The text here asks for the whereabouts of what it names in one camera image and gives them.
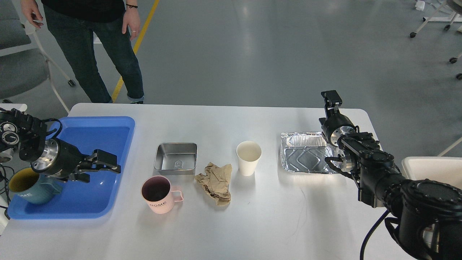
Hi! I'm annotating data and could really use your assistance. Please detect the crumpled brown paper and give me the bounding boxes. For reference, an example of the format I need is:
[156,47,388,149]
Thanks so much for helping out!
[194,162,232,206]

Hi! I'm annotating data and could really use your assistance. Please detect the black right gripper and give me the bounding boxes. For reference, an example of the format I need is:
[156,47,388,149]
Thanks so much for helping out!
[319,90,358,147]

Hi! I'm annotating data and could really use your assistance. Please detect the person's right hand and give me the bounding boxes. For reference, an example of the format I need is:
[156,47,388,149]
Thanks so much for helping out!
[20,0,44,29]

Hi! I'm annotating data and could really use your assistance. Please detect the blue plastic tray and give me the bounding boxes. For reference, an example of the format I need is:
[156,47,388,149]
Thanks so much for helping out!
[8,116,135,220]

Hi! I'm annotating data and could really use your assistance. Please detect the white side table left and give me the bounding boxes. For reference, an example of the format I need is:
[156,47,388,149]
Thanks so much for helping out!
[0,103,27,112]

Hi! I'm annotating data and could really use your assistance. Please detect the person's left hand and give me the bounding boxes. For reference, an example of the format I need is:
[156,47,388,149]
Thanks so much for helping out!
[122,5,141,41]

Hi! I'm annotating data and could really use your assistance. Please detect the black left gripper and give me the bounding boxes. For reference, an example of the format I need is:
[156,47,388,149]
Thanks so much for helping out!
[30,139,122,183]

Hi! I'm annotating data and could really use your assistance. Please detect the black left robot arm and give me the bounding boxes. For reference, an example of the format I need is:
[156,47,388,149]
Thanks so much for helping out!
[0,108,122,183]

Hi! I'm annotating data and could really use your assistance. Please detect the black cable right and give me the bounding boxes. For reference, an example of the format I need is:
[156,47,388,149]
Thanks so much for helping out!
[359,210,391,260]

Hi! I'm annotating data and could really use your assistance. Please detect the pink mug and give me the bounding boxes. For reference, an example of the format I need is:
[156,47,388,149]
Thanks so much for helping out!
[141,175,184,214]

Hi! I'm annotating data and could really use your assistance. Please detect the teal mug yellow inside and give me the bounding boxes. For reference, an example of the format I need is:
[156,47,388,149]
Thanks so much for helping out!
[8,168,63,205]

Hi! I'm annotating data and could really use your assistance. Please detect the grey office chair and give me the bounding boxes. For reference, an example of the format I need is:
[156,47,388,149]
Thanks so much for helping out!
[0,0,76,113]

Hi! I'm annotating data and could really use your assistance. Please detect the standing person dark clothes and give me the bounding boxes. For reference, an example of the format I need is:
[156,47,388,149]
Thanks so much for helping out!
[20,0,145,104]

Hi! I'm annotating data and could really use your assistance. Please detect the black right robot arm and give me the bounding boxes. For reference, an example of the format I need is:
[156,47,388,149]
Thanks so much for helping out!
[319,90,462,260]

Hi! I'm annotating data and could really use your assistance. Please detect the aluminium foil tray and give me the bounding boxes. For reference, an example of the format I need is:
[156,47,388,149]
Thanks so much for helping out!
[280,131,336,174]

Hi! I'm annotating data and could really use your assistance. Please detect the white bin right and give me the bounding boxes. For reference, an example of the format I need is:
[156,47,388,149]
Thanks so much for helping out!
[402,156,462,189]

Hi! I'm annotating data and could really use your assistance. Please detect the white wheeled rack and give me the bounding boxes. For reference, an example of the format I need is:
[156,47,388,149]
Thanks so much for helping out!
[410,0,462,80]

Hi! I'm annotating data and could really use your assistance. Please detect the square steel tray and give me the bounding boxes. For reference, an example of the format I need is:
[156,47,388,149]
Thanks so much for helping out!
[154,143,197,176]

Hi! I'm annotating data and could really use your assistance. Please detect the white paper cup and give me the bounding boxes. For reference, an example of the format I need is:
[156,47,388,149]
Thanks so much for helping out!
[236,140,262,176]

